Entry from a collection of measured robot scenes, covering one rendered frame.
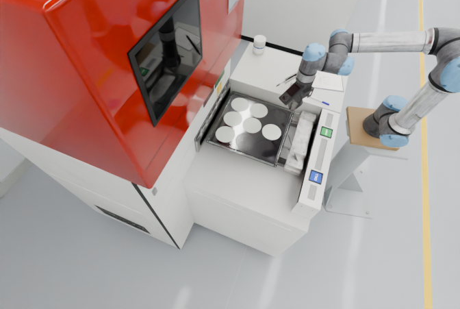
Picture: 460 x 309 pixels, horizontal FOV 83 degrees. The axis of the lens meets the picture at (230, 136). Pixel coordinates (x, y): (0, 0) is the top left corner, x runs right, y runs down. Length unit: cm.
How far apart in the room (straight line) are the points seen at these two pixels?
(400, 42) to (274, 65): 67
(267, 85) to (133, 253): 147
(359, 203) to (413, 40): 147
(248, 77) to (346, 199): 134
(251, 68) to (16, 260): 204
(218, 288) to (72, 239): 110
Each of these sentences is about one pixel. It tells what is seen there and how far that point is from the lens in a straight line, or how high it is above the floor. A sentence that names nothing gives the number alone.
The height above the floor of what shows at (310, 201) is 96.
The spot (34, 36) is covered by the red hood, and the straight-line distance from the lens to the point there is 48.
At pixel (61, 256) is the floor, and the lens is 230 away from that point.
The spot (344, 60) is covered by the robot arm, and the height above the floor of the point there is 136.
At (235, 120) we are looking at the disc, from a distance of 138.
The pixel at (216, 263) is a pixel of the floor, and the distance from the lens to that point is 202.
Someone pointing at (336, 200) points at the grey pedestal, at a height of 2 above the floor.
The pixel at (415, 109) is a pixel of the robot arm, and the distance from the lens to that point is 130.
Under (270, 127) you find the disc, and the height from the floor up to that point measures 90.
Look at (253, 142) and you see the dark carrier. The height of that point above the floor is 90.
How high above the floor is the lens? 201
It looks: 57 degrees down
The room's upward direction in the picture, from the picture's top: 4 degrees clockwise
